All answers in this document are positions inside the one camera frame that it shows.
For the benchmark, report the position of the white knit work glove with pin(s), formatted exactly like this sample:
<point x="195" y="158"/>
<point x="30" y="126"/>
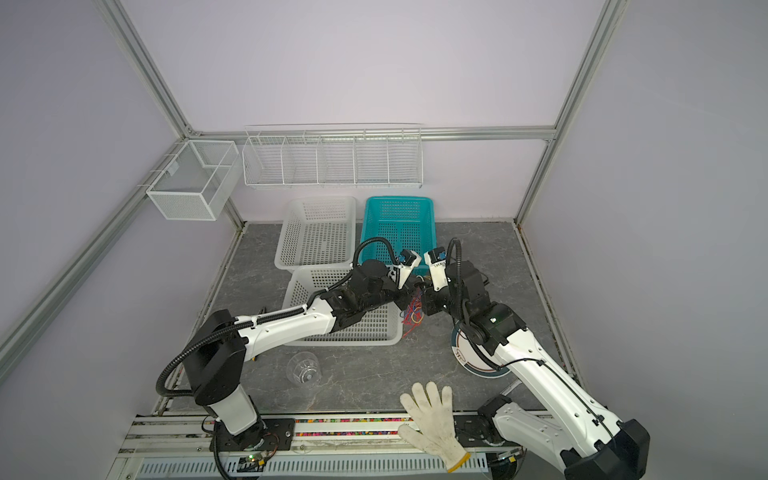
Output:
<point x="431" y="411"/>

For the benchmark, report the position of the clear plastic cup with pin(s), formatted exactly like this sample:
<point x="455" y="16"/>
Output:
<point x="303" y="369"/>

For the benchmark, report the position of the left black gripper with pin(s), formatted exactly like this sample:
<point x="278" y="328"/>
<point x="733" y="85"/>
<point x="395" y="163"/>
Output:
<point x="407" y="292"/>

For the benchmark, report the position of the rear white plastic basket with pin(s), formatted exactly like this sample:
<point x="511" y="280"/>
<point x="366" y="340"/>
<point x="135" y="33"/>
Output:
<point x="317" y="231"/>

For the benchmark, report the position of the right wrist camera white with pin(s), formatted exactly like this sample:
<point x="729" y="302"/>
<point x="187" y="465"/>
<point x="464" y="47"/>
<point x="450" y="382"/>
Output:
<point x="436" y="259"/>

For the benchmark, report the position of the teal plastic basket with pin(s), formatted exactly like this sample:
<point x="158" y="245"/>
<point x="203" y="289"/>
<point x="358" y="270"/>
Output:
<point x="407" y="222"/>

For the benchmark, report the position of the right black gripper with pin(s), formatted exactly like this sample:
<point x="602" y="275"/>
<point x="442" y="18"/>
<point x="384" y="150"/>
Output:
<point x="430" y="306"/>

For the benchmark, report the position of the white plate green rim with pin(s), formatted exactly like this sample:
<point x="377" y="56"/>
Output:
<point x="474" y="346"/>

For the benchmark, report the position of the white mesh wall box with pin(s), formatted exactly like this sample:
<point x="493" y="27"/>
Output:
<point x="197" y="181"/>

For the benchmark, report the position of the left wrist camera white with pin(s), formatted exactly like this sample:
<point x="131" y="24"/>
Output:
<point x="406" y="262"/>

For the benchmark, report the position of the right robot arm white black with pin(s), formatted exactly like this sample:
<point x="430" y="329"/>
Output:
<point x="579" y="436"/>

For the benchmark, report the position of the front white plastic basket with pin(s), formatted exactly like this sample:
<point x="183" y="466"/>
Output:
<point x="380" y="327"/>

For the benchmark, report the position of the white plastic basket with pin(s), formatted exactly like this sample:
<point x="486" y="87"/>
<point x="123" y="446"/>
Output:
<point x="380" y="327"/>
<point x="317" y="231"/>

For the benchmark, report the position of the white wire rack shelf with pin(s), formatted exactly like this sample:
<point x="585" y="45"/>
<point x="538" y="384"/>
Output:
<point x="358" y="155"/>

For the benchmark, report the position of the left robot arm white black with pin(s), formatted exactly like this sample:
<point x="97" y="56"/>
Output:
<point x="209" y="367"/>

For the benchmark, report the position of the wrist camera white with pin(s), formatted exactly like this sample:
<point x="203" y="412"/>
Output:
<point x="406" y="262"/>
<point x="436" y="259"/>

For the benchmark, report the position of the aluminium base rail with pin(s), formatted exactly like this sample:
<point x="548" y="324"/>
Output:
<point x="336" y="435"/>

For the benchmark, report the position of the aluminium frame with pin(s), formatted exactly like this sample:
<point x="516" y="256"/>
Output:
<point x="80" y="130"/>

